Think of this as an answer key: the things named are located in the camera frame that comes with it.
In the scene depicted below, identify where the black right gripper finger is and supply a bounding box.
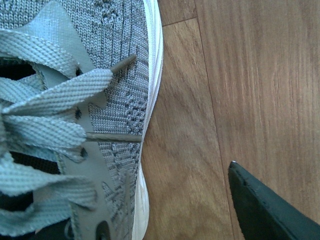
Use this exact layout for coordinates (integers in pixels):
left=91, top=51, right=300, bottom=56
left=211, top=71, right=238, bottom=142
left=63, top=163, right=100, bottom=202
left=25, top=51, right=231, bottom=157
left=228, top=161, right=320, bottom=240

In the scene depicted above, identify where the grey knit sneaker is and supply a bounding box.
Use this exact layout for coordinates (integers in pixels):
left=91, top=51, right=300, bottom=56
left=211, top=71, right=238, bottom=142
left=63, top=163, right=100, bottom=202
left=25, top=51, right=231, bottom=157
left=0, top=0, right=164, bottom=240

